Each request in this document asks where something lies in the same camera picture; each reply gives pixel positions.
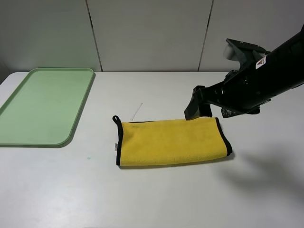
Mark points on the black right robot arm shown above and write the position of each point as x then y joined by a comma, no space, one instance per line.
262,75

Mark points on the yellow microfiber towel black trim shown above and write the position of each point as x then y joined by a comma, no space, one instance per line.
170,142

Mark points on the light green plastic tray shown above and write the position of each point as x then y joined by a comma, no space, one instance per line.
45,108

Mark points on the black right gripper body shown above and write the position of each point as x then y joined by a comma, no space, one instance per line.
228,93

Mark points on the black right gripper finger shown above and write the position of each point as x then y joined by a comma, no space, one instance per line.
197,109

